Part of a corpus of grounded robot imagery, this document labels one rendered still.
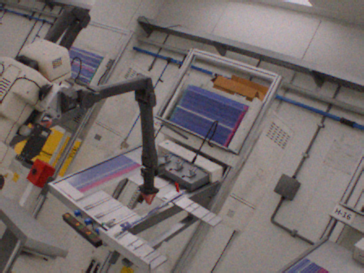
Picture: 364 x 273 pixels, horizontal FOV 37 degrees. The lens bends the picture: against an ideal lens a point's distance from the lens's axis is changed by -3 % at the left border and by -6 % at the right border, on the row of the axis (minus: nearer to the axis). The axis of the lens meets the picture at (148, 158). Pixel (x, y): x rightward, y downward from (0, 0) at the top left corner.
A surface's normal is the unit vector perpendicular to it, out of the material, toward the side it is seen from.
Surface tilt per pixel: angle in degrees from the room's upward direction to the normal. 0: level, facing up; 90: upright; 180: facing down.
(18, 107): 90
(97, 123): 90
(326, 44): 90
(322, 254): 44
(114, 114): 90
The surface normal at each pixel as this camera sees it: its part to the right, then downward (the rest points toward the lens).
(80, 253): -0.65, -0.34
